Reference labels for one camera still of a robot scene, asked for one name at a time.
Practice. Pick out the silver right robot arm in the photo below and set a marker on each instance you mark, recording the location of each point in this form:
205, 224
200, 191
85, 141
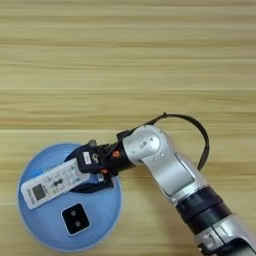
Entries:
170, 166

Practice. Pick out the white remote control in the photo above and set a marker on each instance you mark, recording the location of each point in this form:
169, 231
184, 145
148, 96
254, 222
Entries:
53, 183

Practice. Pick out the black square device white rim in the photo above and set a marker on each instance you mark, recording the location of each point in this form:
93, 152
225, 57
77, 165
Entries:
76, 219

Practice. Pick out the light blue round plate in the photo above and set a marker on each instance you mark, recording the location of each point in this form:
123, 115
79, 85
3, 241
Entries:
103, 213

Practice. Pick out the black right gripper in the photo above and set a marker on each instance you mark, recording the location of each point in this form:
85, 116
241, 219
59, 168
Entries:
115, 158

